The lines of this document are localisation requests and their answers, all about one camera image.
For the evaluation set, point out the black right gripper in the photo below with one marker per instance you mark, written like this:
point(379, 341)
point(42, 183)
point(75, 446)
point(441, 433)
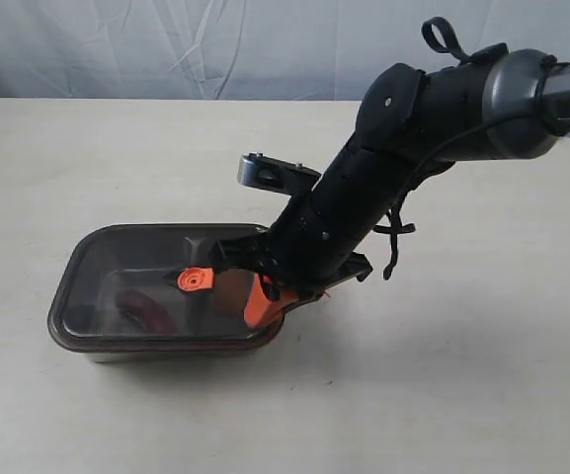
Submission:
point(299, 256)

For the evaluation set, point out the yellow toy cheese wedge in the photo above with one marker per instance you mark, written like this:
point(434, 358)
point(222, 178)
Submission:
point(231, 292)

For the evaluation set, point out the red toy sausage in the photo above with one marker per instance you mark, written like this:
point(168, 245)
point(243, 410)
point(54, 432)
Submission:
point(150, 316)

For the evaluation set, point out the dark lid with orange seal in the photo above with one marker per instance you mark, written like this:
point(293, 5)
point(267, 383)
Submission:
point(83, 316)

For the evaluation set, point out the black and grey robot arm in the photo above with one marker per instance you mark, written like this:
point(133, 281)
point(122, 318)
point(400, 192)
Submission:
point(411, 126)

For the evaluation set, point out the steel two-compartment lunch box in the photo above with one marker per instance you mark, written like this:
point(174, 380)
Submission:
point(245, 347)

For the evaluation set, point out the grey-blue wrinkled backdrop cloth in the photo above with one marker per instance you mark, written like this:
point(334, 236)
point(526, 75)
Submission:
point(254, 50)

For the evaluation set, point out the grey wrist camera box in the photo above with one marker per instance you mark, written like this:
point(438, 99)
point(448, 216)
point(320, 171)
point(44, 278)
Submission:
point(259, 171)

